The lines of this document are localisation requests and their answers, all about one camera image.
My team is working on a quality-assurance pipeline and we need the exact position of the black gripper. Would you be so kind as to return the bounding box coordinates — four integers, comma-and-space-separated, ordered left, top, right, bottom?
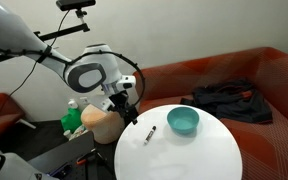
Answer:
108, 92, 140, 126

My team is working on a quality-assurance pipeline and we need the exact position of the brown and white marker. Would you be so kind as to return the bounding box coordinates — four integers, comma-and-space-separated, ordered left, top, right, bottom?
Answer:
143, 125, 158, 147

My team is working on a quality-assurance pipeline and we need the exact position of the teal blue bowl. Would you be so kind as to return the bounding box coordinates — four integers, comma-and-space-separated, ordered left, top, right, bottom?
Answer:
166, 106, 201, 136

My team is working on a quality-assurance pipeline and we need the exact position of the beige round pouf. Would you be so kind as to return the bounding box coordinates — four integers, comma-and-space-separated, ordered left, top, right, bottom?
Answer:
80, 103, 127, 145

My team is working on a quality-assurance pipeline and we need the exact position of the white spray bottle head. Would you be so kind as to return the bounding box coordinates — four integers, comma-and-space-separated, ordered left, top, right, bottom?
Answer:
67, 98, 80, 110

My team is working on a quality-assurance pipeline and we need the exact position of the black clothing pile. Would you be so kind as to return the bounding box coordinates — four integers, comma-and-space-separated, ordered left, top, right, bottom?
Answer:
179, 78, 274, 125

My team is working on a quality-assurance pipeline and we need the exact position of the red chair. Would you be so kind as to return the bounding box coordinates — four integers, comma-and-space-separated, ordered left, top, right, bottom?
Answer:
0, 92, 37, 142

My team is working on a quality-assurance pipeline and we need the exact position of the orange patterned sofa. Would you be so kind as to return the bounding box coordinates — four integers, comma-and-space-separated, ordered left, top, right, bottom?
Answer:
132, 46, 288, 180

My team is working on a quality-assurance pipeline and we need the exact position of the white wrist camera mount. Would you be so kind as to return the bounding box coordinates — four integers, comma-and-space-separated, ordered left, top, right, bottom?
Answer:
98, 96, 116, 112

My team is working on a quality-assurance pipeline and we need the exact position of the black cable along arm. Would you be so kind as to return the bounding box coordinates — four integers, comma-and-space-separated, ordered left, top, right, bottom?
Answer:
0, 39, 146, 108

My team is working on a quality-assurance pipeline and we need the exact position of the orange handled tool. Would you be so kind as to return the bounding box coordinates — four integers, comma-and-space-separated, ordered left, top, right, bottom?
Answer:
76, 152, 99, 166

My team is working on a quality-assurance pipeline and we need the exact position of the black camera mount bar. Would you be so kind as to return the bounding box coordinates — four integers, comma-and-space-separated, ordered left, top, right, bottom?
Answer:
0, 9, 91, 76

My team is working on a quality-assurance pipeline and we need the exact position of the thin black camera cable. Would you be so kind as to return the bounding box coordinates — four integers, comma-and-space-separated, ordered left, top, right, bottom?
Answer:
8, 9, 72, 98

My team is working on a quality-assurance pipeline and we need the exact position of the black overhead camera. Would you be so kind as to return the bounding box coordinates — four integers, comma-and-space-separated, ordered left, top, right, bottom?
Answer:
55, 0, 97, 12

